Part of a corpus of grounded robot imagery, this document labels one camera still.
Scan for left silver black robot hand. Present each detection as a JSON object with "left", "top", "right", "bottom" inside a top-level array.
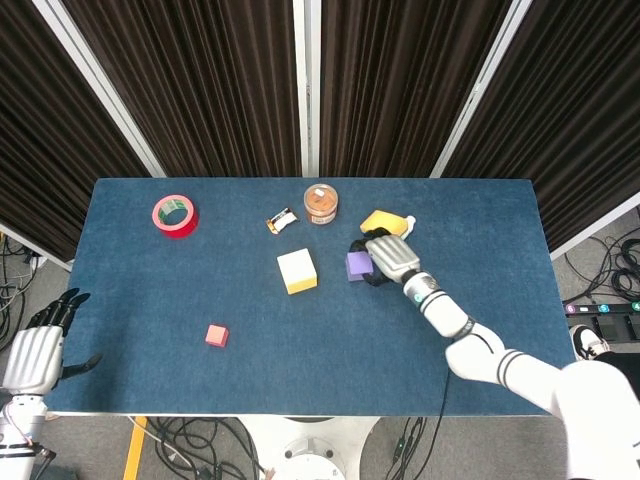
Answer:
[{"left": 2, "top": 288, "right": 104, "bottom": 396}]

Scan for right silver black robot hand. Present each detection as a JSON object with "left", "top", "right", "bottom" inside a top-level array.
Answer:
[{"left": 349, "top": 227, "right": 424, "bottom": 289}]

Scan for medium purple foam cube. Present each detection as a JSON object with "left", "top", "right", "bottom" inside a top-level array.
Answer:
[{"left": 345, "top": 251, "right": 374, "bottom": 284}]

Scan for white and yellow block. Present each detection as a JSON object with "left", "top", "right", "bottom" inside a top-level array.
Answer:
[{"left": 276, "top": 247, "right": 319, "bottom": 296}]

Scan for small red foam cube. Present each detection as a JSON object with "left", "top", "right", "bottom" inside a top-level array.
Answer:
[{"left": 204, "top": 324, "right": 230, "bottom": 348}]

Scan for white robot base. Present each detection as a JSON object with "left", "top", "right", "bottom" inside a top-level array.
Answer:
[{"left": 239, "top": 415, "right": 384, "bottom": 480}]

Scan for yellow green sponge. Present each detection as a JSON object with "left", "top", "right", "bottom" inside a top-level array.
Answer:
[{"left": 359, "top": 210, "right": 409, "bottom": 239}]

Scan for clear jar orange contents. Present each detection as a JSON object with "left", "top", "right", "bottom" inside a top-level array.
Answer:
[{"left": 303, "top": 183, "right": 338, "bottom": 226}]

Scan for small black white packet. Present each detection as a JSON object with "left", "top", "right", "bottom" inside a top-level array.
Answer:
[{"left": 265, "top": 207, "right": 299, "bottom": 235}]

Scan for yellow floor tape strip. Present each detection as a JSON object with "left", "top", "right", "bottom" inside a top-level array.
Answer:
[{"left": 122, "top": 415, "right": 150, "bottom": 480}]

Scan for dark brown curtain panel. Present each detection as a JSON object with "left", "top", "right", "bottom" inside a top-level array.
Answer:
[
  {"left": 439, "top": 0, "right": 640, "bottom": 251},
  {"left": 318, "top": 0, "right": 516, "bottom": 179},
  {"left": 62, "top": 0, "right": 304, "bottom": 179},
  {"left": 0, "top": 0, "right": 154, "bottom": 264}
]

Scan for blue felt table cloth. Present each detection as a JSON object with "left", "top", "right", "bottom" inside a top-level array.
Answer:
[{"left": 43, "top": 177, "right": 576, "bottom": 417}]

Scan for red tape roll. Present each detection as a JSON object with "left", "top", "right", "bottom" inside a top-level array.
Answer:
[{"left": 151, "top": 194, "right": 200, "bottom": 240}]

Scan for white black shoe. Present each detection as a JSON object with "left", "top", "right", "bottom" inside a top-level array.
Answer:
[{"left": 569, "top": 323, "right": 610, "bottom": 361}]

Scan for black foot pedal box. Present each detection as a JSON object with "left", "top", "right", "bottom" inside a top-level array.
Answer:
[{"left": 569, "top": 313, "right": 640, "bottom": 346}]

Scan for black trouser leg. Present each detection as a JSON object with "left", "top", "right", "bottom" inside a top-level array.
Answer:
[{"left": 592, "top": 349, "right": 640, "bottom": 396}]

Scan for black floor cable bundle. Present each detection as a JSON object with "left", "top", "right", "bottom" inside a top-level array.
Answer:
[
  {"left": 389, "top": 415, "right": 432, "bottom": 472},
  {"left": 564, "top": 207, "right": 640, "bottom": 306},
  {"left": 144, "top": 415, "right": 266, "bottom": 480},
  {"left": 0, "top": 234, "right": 44, "bottom": 351}
]

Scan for white partition base rail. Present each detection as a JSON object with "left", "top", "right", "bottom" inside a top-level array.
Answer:
[
  {"left": 0, "top": 222, "right": 76, "bottom": 274},
  {"left": 549, "top": 192, "right": 640, "bottom": 261}
]

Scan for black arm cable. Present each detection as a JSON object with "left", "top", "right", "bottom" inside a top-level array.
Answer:
[{"left": 435, "top": 369, "right": 454, "bottom": 451}]

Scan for white partition frame post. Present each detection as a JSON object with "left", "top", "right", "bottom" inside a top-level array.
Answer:
[
  {"left": 32, "top": 0, "right": 167, "bottom": 179},
  {"left": 292, "top": 0, "right": 321, "bottom": 179},
  {"left": 428, "top": 0, "right": 531, "bottom": 179}
]

